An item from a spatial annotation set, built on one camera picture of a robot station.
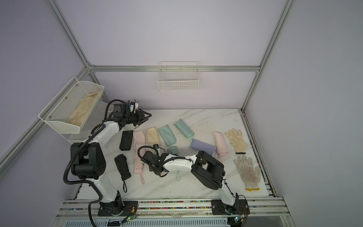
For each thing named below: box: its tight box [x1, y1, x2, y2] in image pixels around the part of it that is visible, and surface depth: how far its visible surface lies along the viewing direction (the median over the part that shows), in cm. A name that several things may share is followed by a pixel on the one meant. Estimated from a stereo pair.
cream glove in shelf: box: [66, 90, 102, 127], surface depth 81 cm
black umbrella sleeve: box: [119, 130, 134, 151], surface depth 101 cm
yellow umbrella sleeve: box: [146, 126, 162, 147], surface depth 104 cm
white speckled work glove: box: [233, 155, 261, 192], surface depth 88 cm
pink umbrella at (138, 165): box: [133, 149, 145, 185], surface depth 88 cm
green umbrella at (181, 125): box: [172, 118, 195, 139], surface depth 109 cm
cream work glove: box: [224, 128, 248, 155], surface depth 103 cm
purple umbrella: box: [189, 138, 216, 156], surface depth 98 cm
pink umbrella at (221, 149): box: [213, 131, 229, 164], surface depth 100 cm
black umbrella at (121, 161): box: [114, 154, 132, 193], surface depth 88 cm
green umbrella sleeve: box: [157, 124, 177, 147], surface depth 106 cm
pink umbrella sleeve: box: [132, 130, 149, 159], surface depth 103 cm
